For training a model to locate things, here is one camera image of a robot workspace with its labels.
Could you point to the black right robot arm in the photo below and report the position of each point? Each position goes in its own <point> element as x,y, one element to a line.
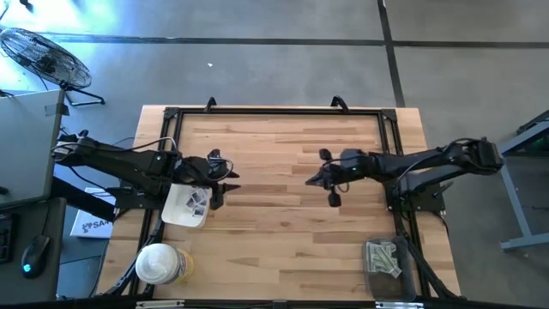
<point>412,163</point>

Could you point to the blue white alcohol pad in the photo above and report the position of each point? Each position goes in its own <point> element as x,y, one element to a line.
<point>199,211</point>
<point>190,202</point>
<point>198,196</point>

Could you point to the white plastic bin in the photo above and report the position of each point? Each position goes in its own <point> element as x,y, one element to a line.
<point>180,214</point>

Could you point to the grey metal table frame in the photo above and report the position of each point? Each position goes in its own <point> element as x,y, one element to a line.
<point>512,201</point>

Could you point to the black table clamp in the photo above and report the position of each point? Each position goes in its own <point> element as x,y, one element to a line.
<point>339,103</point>
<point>210,104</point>

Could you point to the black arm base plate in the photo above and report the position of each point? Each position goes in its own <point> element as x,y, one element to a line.
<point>431,204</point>

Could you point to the clear smoky plastic bin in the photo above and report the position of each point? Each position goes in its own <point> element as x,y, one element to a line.
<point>394,289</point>

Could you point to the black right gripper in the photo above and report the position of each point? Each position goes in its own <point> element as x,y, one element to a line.
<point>349,173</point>

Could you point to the white printed cardboard box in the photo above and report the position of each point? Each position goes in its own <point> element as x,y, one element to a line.
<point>92,227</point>

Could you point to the grey side table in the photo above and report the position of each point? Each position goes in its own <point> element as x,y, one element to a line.
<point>25,146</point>

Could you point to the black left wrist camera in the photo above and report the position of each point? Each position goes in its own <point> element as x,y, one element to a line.
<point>197,165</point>

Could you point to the black computer mouse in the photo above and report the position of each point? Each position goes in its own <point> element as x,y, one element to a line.
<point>36,255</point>

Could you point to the black keyboard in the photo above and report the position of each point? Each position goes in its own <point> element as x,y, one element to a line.
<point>5,238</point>

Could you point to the green white bandage wrapper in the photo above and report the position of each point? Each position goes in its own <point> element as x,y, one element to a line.
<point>384,247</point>
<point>372,249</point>
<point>394,271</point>
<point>375,263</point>
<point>388,257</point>

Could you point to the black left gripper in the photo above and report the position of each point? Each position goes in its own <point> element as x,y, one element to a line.
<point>216,199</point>

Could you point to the black floor fan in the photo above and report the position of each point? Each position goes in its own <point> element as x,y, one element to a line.
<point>47,60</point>

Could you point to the dark grey desk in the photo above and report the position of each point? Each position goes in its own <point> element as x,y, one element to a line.
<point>17,283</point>

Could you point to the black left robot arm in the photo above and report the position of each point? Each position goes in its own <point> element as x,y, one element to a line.
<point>124,161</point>

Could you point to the white-lidded yellow wipes canister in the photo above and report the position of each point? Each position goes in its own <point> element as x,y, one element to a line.
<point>156,262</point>

